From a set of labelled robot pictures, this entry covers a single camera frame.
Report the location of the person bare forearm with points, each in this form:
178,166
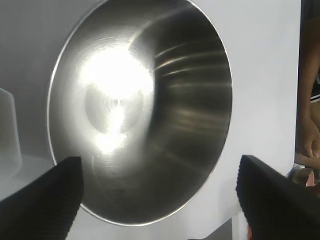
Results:
312,117

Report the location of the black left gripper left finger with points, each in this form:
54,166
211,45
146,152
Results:
42,202

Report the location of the person dark clothing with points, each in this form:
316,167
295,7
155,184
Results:
313,37

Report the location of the clear plastic measuring cup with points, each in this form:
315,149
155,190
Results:
10,130

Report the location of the stainless steel mixing bowl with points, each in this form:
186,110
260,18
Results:
180,105

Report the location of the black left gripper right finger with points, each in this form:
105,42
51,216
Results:
277,207

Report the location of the person bare hand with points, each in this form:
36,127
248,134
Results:
311,146

